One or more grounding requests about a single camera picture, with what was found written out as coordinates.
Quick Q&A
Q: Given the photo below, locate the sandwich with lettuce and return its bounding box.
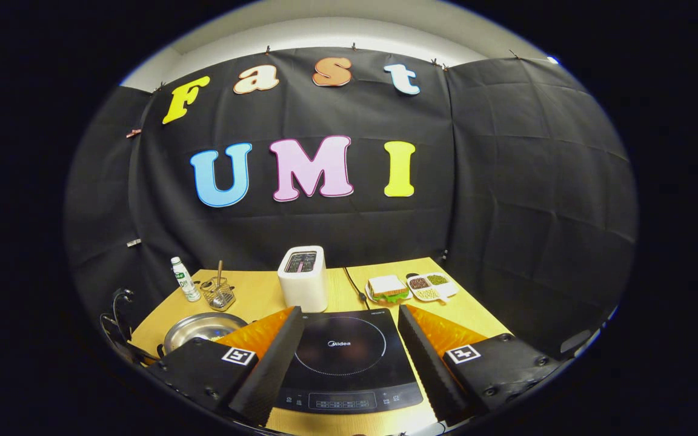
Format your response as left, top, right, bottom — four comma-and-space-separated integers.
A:
368, 275, 410, 303

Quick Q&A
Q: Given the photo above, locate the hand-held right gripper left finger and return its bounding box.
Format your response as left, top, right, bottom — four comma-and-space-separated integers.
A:
146, 306, 306, 426

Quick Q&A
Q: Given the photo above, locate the white divided dish of beans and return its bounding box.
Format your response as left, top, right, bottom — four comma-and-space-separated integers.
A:
407, 272, 460, 303

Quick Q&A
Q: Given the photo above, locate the white bottle with green label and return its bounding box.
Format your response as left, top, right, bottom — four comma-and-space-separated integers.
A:
170, 256, 202, 302

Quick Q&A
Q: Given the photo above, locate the steel pot with black handles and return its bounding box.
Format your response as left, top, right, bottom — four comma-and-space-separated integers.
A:
156, 312, 250, 358

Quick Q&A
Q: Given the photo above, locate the white toaster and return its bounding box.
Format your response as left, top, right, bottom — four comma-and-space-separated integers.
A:
277, 245, 329, 314

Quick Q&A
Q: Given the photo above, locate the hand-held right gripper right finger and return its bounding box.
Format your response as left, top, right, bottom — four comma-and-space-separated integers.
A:
397, 304, 562, 428

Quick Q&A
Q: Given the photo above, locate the black induction cooktop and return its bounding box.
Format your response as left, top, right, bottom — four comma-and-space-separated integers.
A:
274, 309, 424, 415

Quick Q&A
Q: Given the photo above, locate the wire utensil basket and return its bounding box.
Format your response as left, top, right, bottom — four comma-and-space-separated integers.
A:
200, 277, 236, 312

